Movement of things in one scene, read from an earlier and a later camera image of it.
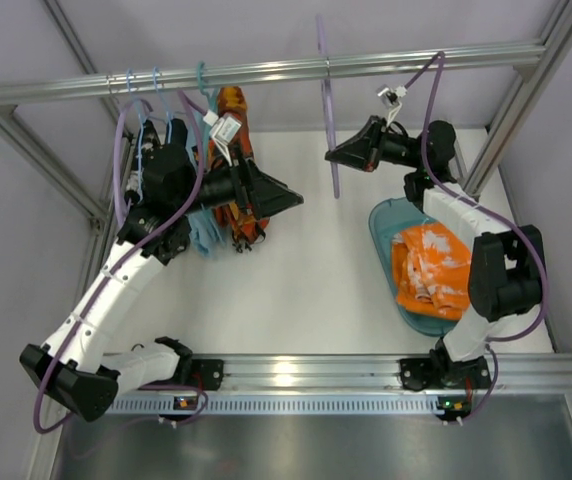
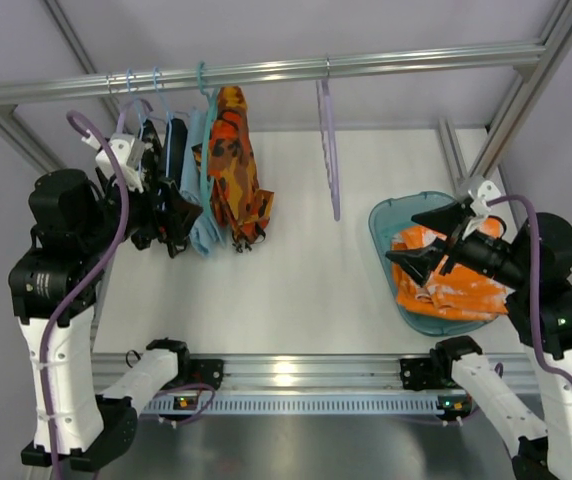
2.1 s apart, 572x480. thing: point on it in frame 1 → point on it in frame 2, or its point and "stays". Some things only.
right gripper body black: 376,144 → 452,245
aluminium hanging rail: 466,60 stays
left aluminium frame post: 9,119 stays
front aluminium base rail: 371,374 stays
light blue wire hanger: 164,108 stays
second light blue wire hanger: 140,132 stays
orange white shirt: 431,266 stays
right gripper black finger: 353,153 → 417,263
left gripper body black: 245,185 → 164,212
